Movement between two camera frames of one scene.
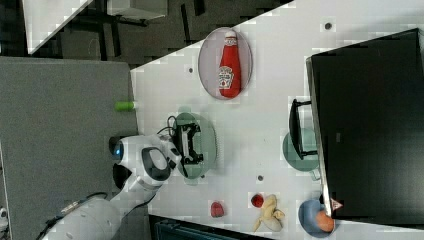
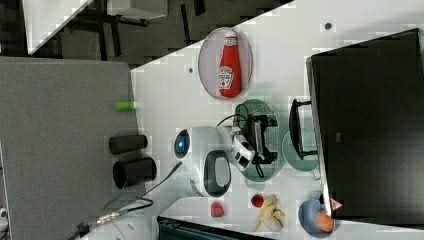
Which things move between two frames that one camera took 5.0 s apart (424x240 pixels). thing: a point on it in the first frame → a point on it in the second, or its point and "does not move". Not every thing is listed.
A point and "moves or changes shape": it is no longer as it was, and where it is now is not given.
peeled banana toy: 271,217 does not move
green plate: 203,143 moves or changes shape
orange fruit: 324,222 does not move
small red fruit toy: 257,200 does not move
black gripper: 183,139 → 257,125
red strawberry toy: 217,210 does not move
